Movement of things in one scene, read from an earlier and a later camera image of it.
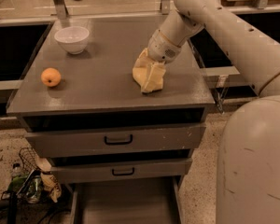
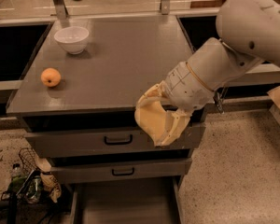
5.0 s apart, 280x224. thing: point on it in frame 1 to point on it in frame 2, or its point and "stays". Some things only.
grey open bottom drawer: (152, 201) stays
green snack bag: (27, 187) stays
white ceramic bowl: (73, 39) stays
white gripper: (162, 50) to (186, 85)
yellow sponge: (149, 78) to (153, 120)
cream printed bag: (49, 181) stays
